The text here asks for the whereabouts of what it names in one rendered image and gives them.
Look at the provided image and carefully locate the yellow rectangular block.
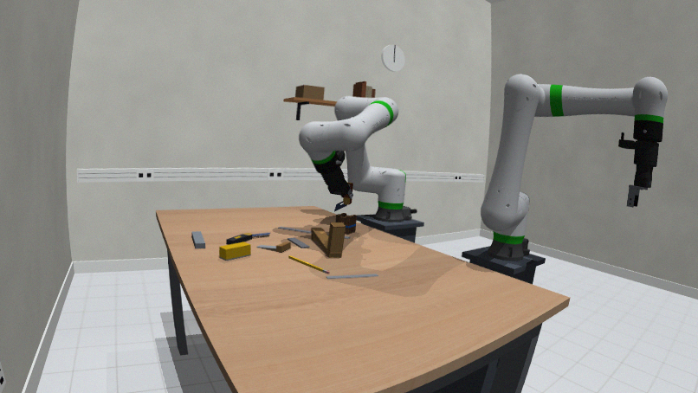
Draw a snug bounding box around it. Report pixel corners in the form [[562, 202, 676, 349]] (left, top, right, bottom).
[[219, 242, 251, 261]]

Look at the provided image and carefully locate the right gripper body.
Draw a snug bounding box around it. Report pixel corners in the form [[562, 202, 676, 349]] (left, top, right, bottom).
[[313, 151, 350, 196]]

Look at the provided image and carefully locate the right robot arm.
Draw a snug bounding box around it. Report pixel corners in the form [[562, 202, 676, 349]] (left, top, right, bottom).
[[299, 96, 417, 222]]

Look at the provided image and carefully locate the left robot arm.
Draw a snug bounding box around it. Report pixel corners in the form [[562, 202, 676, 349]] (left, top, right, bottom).
[[481, 74, 668, 261]]

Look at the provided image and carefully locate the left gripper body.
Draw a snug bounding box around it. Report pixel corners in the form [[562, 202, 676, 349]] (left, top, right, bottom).
[[618, 120, 663, 188]]

